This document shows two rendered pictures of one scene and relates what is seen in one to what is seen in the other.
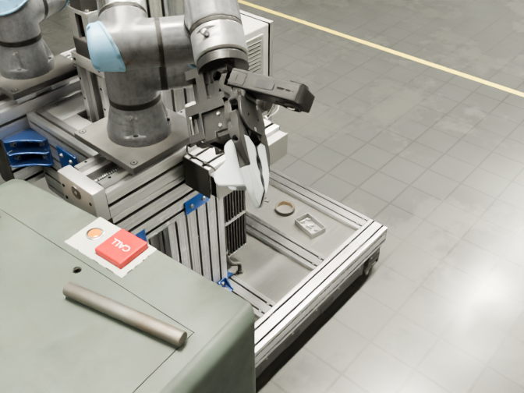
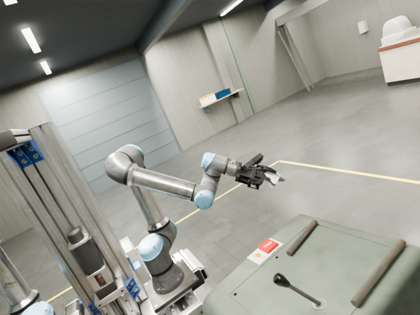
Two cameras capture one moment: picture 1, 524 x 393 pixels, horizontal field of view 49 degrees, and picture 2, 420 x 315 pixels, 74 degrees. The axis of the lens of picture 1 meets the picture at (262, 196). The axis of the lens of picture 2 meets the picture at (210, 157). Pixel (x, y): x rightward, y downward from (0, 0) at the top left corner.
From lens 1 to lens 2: 114 cm
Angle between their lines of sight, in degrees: 59
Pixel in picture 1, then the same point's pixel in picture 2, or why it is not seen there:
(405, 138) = not seen: hidden behind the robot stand
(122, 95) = (167, 262)
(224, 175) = (274, 180)
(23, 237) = (252, 279)
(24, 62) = not seen: outside the picture
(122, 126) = (174, 277)
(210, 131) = (261, 175)
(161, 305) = (298, 231)
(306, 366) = not seen: outside the picture
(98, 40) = (208, 193)
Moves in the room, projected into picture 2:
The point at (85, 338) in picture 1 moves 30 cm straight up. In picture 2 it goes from (312, 246) to (287, 174)
